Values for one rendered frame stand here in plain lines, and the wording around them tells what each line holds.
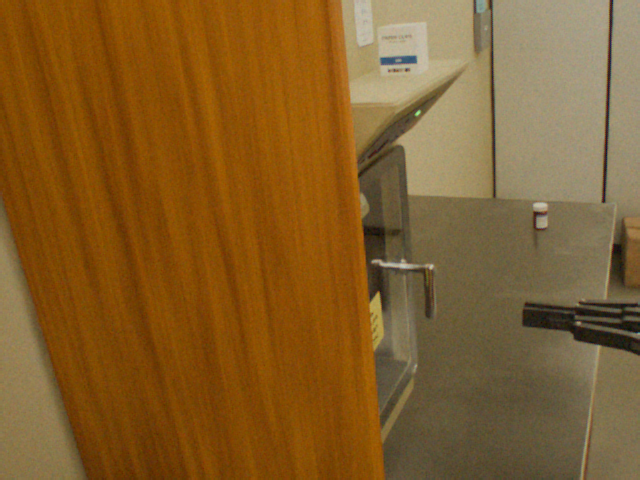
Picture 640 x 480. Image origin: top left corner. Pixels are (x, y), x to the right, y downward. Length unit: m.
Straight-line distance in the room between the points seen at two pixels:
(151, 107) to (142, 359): 0.34
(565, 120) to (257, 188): 3.25
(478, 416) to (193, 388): 0.50
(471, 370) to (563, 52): 2.73
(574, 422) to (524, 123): 2.87
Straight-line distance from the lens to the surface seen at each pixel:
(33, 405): 1.05
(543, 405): 1.16
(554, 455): 1.06
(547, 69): 3.78
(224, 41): 0.63
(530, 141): 3.87
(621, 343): 0.95
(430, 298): 1.02
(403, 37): 0.83
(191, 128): 0.68
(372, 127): 0.67
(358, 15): 0.87
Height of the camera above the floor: 1.63
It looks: 21 degrees down
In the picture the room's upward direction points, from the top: 6 degrees counter-clockwise
